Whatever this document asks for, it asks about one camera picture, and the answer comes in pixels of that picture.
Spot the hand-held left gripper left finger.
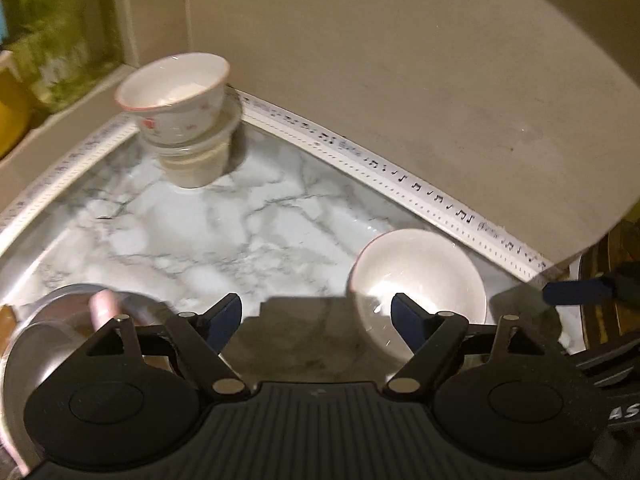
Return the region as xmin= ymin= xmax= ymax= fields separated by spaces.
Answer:
xmin=87 ymin=294 xmax=251 ymax=401

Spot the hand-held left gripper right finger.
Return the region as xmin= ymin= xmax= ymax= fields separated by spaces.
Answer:
xmin=382 ymin=294 xmax=548 ymax=401

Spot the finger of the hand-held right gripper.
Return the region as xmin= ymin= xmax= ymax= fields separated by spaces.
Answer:
xmin=542 ymin=262 xmax=640 ymax=307

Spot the white bowl with rose print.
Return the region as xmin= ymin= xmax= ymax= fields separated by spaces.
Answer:
xmin=347 ymin=229 xmax=488 ymax=361

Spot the clear glass bowl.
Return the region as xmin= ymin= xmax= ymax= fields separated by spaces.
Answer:
xmin=0 ymin=282 xmax=178 ymax=466

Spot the translucent plastic container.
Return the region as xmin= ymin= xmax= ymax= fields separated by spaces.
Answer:
xmin=145 ymin=97 xmax=243 ymax=189

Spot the white bowl with red dots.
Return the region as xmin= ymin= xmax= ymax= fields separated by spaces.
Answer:
xmin=116 ymin=52 xmax=231 ymax=147

